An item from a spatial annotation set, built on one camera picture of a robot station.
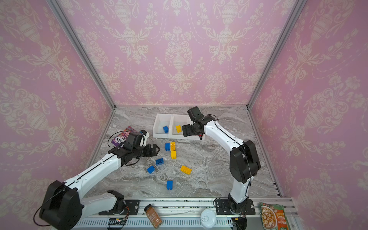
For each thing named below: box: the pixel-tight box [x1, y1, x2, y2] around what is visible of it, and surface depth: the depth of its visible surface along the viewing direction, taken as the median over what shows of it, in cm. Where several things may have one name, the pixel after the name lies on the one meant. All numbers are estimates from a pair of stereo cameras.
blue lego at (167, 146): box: [164, 142, 171, 151], surface depth 97 cm
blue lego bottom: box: [166, 180, 174, 191], surface depth 82 cm
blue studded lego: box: [155, 157, 165, 166], surface depth 91 cm
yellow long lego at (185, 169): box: [180, 165, 193, 175], surface depth 89 cm
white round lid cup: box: [200, 208, 217, 229], surface depth 68 cm
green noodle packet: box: [259, 202, 289, 230], surface depth 72 cm
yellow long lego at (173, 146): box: [170, 141, 176, 151], surface depth 99 cm
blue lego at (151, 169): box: [147, 165, 156, 174], surface depth 89 cm
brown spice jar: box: [143, 203, 163, 229], surface depth 70 cm
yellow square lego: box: [171, 150, 177, 160], surface depth 93 cm
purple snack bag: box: [111, 125, 138, 147], surface depth 101 cm
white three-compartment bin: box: [152, 113, 206, 140], surface depth 105 cm
